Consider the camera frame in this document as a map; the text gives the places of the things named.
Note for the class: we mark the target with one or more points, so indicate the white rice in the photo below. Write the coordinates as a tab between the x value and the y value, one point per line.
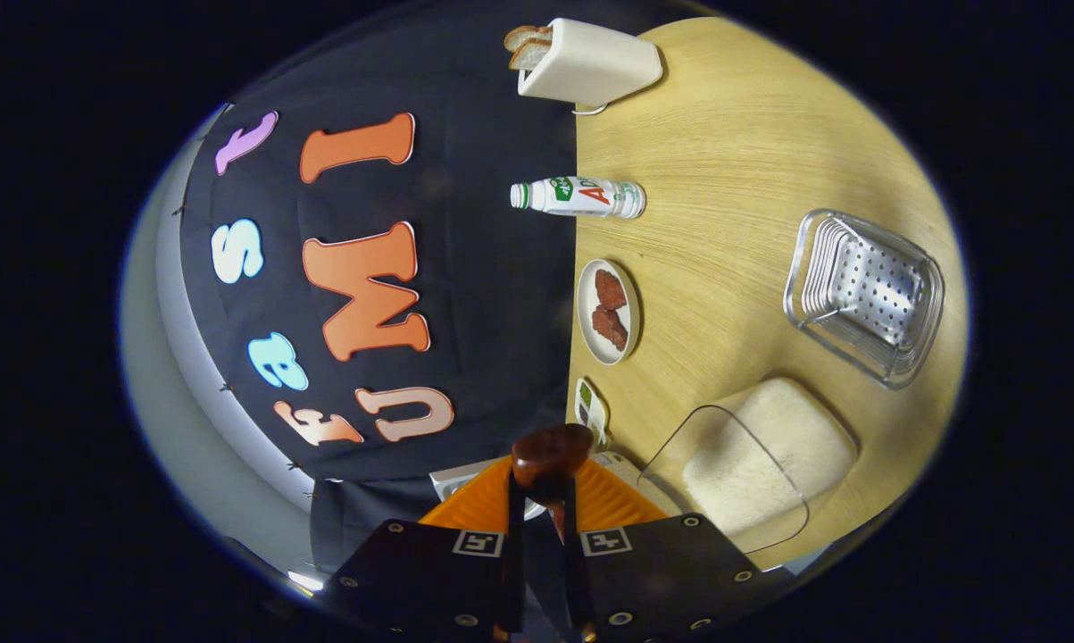
786	446

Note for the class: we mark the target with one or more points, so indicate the white rice cooker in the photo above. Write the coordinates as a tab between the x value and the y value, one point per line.
630	473

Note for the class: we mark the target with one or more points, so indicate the white round plate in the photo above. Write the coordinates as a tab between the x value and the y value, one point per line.
586	335

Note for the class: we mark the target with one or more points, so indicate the red-brown meat piece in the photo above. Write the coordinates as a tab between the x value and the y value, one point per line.
610	290
611	329

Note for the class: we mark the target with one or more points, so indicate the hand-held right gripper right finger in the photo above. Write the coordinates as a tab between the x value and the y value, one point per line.
572	580

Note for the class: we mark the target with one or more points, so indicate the metal chopstick holder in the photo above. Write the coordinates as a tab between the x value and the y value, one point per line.
867	295

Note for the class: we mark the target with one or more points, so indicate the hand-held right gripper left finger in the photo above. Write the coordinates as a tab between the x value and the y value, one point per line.
514	580

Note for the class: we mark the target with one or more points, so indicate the black backdrop cloth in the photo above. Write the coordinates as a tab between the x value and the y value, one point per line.
483	295

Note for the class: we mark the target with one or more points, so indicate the small white sauce dish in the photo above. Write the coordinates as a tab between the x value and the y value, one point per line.
593	411

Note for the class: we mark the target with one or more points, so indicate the clear plastic rice container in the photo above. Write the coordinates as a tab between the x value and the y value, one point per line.
670	473

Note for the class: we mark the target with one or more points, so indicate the brown wooden spoon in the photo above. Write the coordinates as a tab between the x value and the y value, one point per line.
550	455

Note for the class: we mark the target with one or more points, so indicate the white bottle green label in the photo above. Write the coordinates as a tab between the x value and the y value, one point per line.
581	198

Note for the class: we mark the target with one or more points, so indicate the white toaster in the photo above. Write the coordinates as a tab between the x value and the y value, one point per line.
590	62

